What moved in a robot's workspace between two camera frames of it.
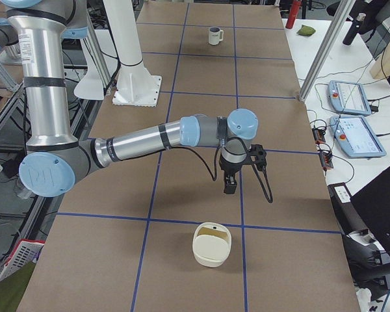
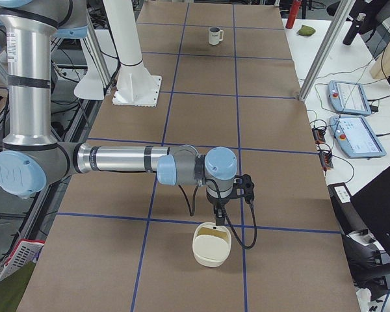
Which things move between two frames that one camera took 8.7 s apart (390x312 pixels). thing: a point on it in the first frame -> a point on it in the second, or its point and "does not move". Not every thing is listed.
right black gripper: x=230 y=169 -> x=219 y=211
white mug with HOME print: x=216 y=35 does not move
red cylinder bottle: x=296 y=4 does not move
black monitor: x=380 y=203 does not move
